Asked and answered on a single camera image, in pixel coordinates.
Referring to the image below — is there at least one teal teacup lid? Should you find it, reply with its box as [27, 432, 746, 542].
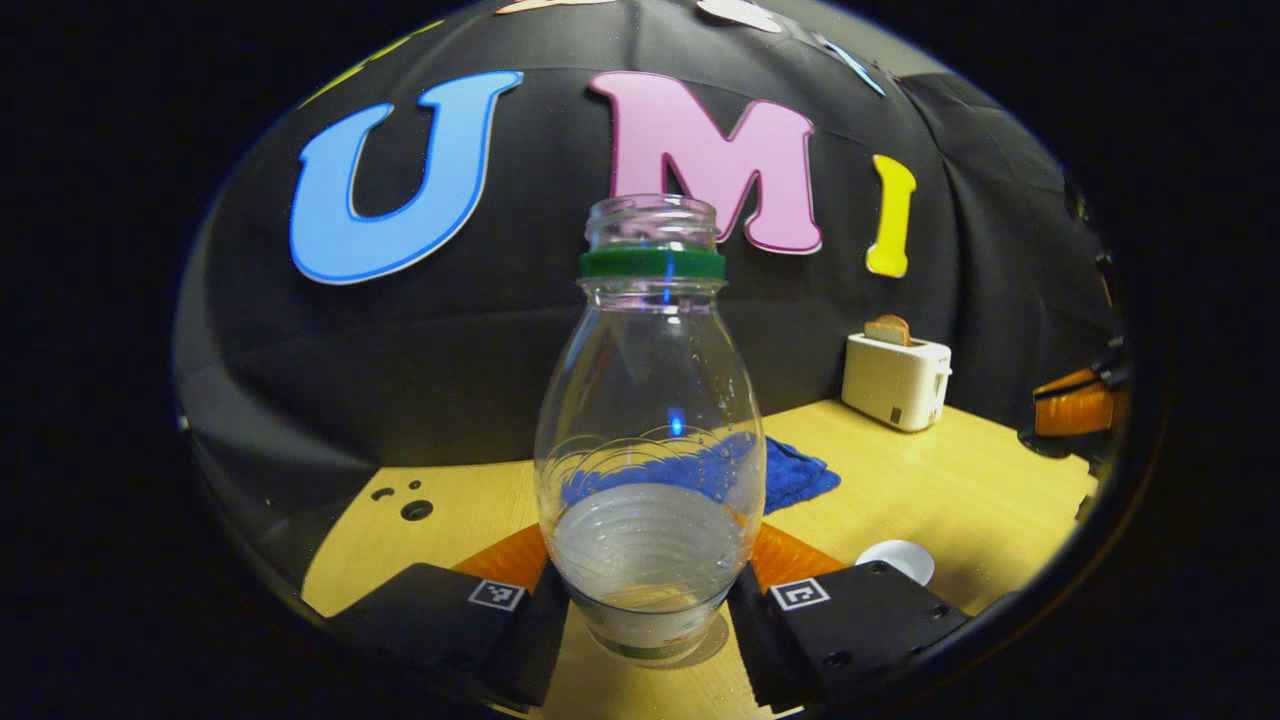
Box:
[1018, 425, 1076, 459]

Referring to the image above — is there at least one black backdrop cloth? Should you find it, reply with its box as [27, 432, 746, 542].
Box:
[175, 0, 1121, 591]

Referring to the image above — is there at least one clear plastic water bottle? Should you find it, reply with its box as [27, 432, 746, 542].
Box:
[533, 193, 768, 666]

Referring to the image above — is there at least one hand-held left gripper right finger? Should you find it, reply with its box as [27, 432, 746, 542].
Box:
[727, 520, 971, 713]

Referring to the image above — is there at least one white teacup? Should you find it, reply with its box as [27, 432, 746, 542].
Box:
[855, 540, 936, 587]

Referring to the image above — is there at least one white toaster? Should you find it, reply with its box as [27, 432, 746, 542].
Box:
[841, 333, 953, 433]

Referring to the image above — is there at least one blue towel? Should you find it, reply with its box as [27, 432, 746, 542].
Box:
[560, 432, 842, 516]

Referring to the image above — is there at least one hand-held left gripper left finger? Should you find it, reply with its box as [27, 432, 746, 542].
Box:
[325, 523, 571, 711]

